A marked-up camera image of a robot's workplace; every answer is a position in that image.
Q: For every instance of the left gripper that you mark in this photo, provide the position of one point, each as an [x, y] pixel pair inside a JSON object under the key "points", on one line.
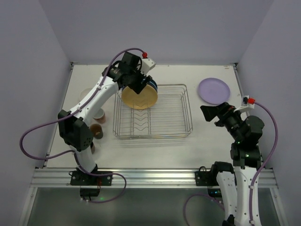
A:
{"points": [[141, 82]]}

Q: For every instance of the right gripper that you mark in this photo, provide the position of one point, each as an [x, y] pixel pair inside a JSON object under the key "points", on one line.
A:
{"points": [[221, 114]]}

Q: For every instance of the yellow plate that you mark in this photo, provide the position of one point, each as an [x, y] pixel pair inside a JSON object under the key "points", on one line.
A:
{"points": [[146, 99]]}

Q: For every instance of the purple plate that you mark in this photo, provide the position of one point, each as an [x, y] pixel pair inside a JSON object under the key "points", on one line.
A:
{"points": [[213, 91]]}

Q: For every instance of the pink dotted mug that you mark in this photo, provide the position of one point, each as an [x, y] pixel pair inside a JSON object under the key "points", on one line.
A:
{"points": [[100, 116]]}

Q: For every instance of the orange bowl white inside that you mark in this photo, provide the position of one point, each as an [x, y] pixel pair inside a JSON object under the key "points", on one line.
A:
{"points": [[84, 93]]}

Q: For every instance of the black cup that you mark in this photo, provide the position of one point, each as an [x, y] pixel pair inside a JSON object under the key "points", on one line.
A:
{"points": [[97, 131]]}

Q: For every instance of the dark red cup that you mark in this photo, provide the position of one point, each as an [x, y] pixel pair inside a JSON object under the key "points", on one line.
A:
{"points": [[92, 146]]}

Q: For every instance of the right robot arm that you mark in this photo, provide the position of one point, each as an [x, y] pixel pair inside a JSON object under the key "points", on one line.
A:
{"points": [[237, 181]]}

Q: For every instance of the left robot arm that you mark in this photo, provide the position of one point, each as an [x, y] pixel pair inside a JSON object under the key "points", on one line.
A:
{"points": [[74, 124]]}

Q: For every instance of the light blue plate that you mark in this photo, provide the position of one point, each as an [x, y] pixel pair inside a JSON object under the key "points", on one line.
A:
{"points": [[153, 84]]}

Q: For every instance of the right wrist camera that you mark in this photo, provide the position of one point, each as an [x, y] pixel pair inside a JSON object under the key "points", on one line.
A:
{"points": [[247, 104]]}

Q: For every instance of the metal wire dish rack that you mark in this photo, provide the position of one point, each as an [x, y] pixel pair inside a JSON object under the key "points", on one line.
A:
{"points": [[170, 117]]}

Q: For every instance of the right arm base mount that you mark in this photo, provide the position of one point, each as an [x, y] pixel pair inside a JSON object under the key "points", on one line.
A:
{"points": [[204, 177]]}

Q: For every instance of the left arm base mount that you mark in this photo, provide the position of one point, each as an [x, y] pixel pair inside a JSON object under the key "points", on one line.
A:
{"points": [[89, 185]]}

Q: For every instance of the aluminium frame rail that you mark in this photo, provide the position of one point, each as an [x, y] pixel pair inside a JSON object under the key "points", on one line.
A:
{"points": [[136, 178]]}

